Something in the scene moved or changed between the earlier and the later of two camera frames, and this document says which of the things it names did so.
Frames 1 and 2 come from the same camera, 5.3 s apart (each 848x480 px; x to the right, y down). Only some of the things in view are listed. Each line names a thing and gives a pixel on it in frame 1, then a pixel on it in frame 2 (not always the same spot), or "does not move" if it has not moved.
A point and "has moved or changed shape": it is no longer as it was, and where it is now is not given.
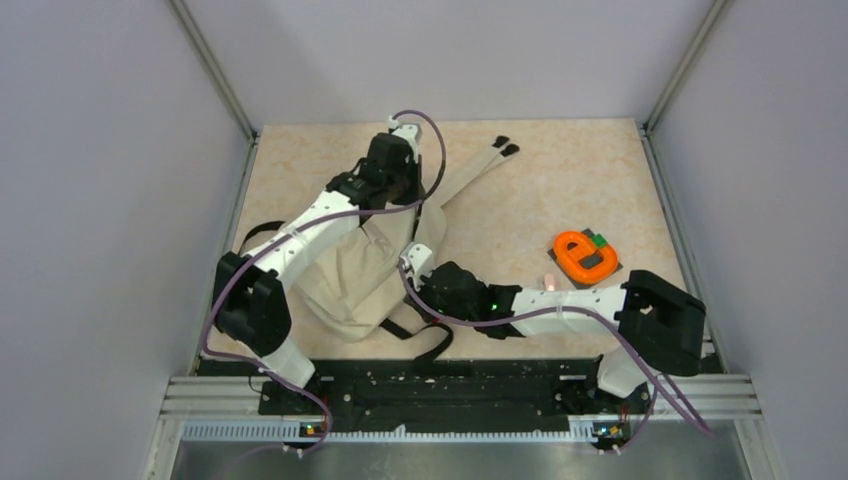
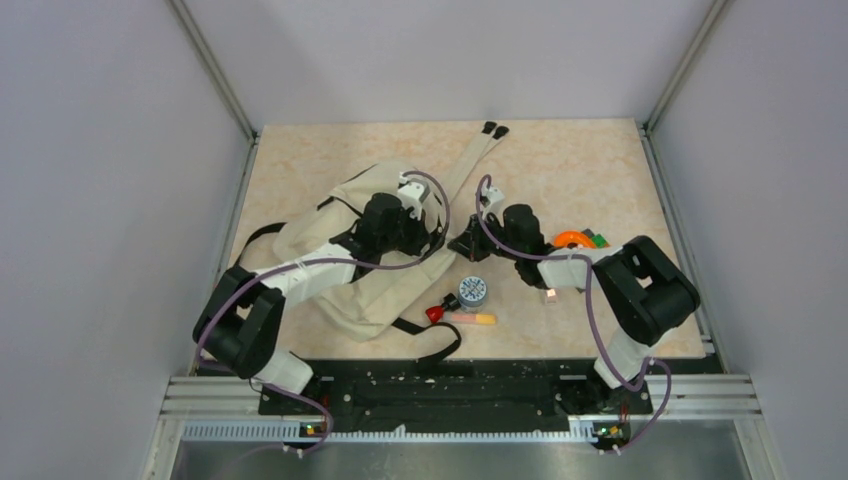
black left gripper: x=417 y=192 to x=420 y=236
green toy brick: x=599 y=241 does not move
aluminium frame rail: x=200 y=394 does not move
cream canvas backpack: x=360 y=294 has moved or changed shape
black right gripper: x=421 y=312 to x=465 y=244
